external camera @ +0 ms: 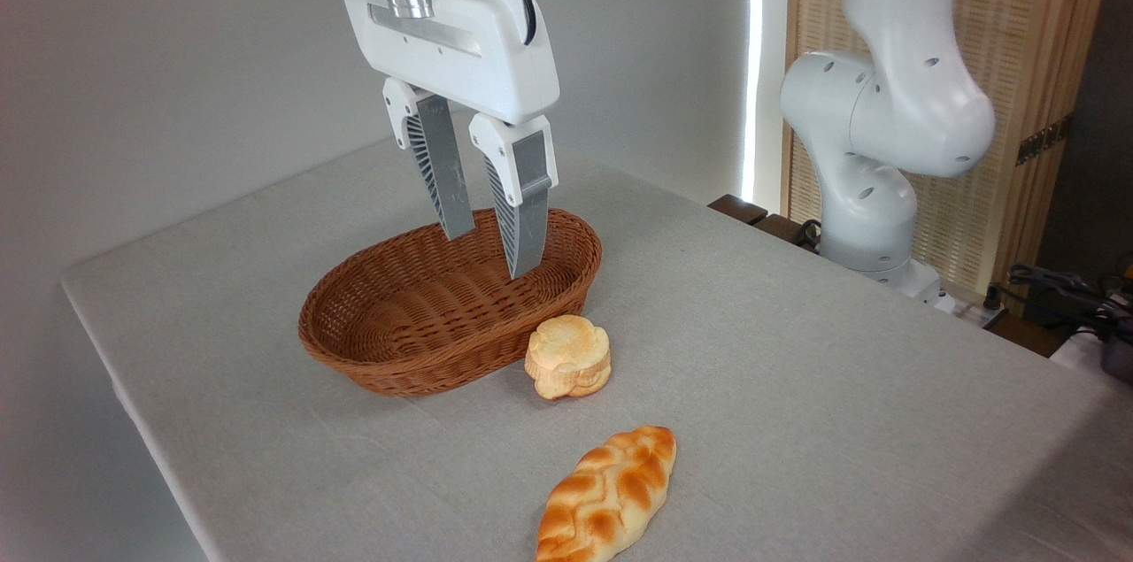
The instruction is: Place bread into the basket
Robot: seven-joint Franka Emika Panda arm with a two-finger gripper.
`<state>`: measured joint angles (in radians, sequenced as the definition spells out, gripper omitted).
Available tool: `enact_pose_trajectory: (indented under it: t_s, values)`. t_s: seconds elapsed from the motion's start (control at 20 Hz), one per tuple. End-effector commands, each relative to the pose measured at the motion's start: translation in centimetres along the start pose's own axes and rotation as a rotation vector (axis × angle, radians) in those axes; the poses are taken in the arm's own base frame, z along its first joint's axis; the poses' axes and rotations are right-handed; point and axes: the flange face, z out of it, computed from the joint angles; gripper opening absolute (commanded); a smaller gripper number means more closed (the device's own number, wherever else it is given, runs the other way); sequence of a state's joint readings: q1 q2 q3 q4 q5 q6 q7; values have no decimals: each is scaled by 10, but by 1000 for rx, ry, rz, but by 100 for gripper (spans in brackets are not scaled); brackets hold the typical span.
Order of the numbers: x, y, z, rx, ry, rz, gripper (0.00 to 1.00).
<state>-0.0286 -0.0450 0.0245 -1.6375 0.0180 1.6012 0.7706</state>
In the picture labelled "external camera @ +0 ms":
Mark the long braided bread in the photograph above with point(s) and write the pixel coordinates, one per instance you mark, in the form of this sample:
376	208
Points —
611	491

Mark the brown wicker oval basket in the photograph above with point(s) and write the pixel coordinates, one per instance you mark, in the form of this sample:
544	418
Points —
398	332

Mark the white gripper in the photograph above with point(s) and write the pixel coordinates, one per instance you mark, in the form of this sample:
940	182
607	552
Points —
478	49

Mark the grey tablecloth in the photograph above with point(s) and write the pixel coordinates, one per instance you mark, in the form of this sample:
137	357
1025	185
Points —
797	420

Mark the wooden slatted folding screen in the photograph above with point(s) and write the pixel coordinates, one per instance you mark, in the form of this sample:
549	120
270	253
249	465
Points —
1027	31

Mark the dark wooden block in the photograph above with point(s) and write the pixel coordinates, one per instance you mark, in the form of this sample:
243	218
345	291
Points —
739	208

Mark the round flower-shaped bread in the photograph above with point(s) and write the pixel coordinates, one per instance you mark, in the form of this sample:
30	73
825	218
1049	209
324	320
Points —
566	354

